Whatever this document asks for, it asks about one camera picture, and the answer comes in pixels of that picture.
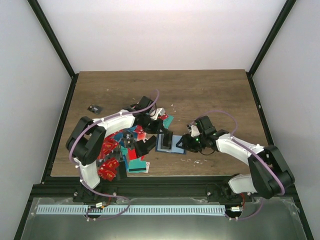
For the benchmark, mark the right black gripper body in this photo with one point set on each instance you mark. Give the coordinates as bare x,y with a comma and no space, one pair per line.
195,145

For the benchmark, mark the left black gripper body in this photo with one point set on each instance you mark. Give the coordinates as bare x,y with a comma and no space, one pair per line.
150,127

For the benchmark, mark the dark grey card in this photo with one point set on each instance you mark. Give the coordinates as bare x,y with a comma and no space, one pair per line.
166,140

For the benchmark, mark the red card carried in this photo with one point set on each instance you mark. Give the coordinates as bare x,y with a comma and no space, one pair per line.
164,116

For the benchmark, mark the blue leather card holder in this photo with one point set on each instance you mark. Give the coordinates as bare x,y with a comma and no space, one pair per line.
173,149

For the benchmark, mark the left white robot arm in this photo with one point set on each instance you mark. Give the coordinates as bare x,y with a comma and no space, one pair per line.
86,140

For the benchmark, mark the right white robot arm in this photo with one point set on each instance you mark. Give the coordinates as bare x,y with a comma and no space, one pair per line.
269,174

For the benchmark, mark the teal card upper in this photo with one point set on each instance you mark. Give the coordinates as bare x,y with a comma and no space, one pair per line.
167,121

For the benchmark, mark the black card right pile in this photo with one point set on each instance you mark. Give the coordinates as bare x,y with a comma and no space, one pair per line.
142,148

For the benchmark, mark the black card pile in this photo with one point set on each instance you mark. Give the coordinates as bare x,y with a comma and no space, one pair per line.
142,148
121,171

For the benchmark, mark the teal card bottom pile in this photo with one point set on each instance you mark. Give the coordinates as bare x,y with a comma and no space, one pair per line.
138,166

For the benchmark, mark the small black card far left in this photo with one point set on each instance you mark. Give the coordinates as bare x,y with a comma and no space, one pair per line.
96,109

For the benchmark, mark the black card bottom pile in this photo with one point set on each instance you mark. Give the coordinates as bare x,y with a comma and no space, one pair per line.
121,171

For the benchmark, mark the red VIP card bottom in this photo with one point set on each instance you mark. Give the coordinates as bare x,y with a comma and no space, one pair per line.
108,170

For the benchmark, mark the light blue slotted strip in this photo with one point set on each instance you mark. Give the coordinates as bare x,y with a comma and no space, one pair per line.
202,210

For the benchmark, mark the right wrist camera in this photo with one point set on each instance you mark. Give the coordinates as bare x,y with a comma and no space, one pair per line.
193,130

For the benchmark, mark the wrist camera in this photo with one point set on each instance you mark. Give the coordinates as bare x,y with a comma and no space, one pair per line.
157,113
193,130

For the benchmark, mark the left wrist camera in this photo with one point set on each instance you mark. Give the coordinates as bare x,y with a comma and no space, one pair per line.
157,113

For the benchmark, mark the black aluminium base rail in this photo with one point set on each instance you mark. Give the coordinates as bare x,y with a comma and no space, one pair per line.
211,188

